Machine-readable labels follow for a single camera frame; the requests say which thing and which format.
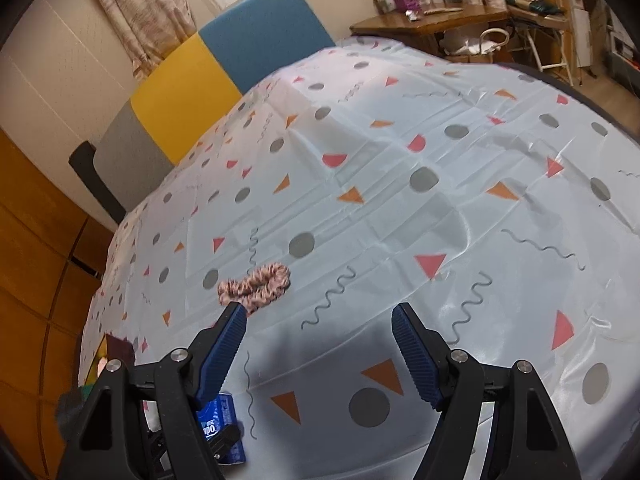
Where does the blue tissue pack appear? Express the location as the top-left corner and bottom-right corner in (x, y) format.
(144, 391), (249, 467)

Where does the pink patterned scrunchie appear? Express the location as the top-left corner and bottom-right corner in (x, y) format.
(217, 262), (291, 316)

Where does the gold tray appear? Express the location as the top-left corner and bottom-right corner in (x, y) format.
(84, 334), (136, 386)

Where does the wooden wardrobe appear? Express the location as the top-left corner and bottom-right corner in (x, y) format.
(1, 136), (111, 479)

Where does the patterned white tablecloth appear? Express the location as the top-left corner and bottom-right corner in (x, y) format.
(79, 40), (639, 479)

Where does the black rolled mat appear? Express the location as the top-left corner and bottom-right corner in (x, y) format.
(68, 141), (126, 224)

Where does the grey yellow blue headboard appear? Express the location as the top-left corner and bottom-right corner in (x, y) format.
(92, 0), (334, 221)

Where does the wooden side table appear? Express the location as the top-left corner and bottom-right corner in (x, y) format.
(349, 4), (509, 55)

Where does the patterned curtain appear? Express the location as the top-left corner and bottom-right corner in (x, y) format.
(98, 0), (196, 80)

